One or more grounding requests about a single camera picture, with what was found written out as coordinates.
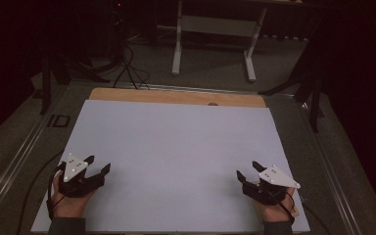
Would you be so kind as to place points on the white metal desk frame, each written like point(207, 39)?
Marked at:
point(218, 26)

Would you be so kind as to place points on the dark equipment rack red light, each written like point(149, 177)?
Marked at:
point(117, 26)

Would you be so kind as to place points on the person's right hand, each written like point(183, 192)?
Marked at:
point(274, 213)

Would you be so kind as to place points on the metal floor rail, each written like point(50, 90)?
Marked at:
point(331, 176)
point(9, 174)
point(209, 89)

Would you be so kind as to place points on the black rectangular floor plate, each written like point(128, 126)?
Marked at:
point(58, 121)

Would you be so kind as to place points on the black tripod stand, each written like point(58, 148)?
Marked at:
point(315, 104)
point(45, 84)

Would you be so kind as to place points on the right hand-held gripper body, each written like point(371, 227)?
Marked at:
point(275, 178)

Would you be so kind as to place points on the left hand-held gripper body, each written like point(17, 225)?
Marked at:
point(75, 168)

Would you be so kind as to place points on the person's left hand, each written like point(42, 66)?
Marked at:
point(68, 205)

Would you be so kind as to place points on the white table mat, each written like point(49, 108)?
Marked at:
point(176, 147)

